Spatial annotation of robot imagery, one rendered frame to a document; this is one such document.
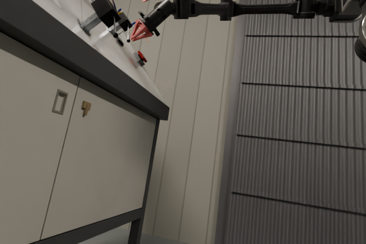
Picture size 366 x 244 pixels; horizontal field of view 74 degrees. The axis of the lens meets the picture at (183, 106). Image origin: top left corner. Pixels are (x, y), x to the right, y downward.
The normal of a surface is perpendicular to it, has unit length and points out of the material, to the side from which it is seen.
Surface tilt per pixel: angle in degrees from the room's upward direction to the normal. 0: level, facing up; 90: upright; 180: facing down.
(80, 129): 90
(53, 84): 90
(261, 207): 90
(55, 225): 90
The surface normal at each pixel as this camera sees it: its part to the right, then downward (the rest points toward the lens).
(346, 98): -0.23, -0.25
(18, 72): 0.96, 0.07
